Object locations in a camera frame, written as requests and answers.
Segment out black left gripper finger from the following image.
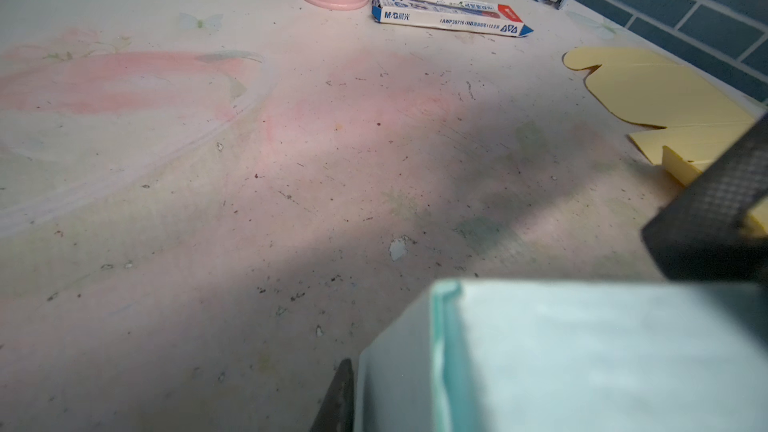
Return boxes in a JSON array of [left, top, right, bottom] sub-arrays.
[[309, 358, 355, 432]]

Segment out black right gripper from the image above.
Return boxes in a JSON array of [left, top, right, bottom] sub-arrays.
[[641, 117, 767, 285]]

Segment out light blue paper box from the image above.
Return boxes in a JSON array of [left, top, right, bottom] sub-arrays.
[[354, 279, 767, 431]]

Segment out yellow flat paper box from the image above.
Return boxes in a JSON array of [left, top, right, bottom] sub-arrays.
[[562, 44, 768, 238]]

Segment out white blue pencil box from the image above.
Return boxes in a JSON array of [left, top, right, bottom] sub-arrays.
[[371, 0, 533, 38]]

